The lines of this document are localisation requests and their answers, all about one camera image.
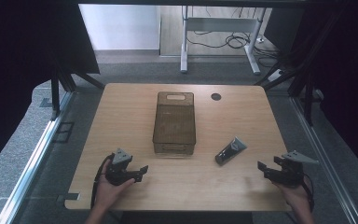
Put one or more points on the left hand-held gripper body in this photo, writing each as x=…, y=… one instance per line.
x=119, y=174

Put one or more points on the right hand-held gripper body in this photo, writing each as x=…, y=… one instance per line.
x=289, y=174

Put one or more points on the black squeeze tube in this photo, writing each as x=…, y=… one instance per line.
x=230, y=151

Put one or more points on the brown translucent plastic basket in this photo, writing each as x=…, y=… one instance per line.
x=174, y=124

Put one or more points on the person's left hand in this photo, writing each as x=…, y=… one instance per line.
x=108, y=193

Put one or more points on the person's right hand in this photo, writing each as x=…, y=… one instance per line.
x=295, y=195

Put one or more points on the black metal stand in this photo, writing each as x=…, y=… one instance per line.
x=56, y=93
x=307, y=93

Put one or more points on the black round table grommet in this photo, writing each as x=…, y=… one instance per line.
x=216, y=96

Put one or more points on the dark curtain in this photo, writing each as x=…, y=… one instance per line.
x=341, y=62
x=18, y=62

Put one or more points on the aluminium floor rail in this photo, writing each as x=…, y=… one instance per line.
x=34, y=161
x=323, y=161

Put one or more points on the white wall panel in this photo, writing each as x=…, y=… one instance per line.
x=121, y=26

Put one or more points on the white metal desk frame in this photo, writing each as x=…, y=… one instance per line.
x=220, y=24

